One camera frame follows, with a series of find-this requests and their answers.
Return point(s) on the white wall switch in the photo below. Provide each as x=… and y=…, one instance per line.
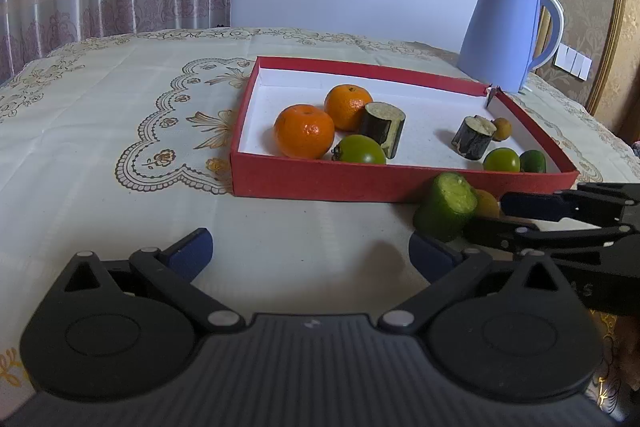
x=574, y=62

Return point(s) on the large green tomato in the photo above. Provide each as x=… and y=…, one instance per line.
x=360, y=150

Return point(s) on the light blue electric kettle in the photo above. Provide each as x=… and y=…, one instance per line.
x=500, y=32

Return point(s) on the small dark eggplant piece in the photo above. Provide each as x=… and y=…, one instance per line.
x=472, y=138

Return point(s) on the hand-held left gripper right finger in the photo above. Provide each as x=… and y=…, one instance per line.
x=430, y=257

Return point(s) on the small orange mandarin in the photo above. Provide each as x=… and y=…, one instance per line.
x=348, y=107

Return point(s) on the small green tomato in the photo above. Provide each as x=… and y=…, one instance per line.
x=501, y=160

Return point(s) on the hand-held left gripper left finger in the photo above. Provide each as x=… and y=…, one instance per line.
x=192, y=252

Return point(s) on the green cucumber piece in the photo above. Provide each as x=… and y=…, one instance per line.
x=442, y=207

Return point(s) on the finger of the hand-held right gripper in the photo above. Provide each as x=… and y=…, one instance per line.
x=505, y=234
x=530, y=206

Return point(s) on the small dark green lime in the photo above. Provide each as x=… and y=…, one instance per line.
x=532, y=161

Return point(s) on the red cardboard box tray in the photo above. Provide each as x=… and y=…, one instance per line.
x=425, y=112

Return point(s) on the brown longan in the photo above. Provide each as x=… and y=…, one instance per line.
x=502, y=128
x=487, y=204

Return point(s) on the gold wall moulding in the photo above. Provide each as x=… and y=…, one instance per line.
x=617, y=7

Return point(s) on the large orange mandarin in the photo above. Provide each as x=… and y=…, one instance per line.
x=304, y=131

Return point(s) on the large dark eggplant piece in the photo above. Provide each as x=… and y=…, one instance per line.
x=382, y=127

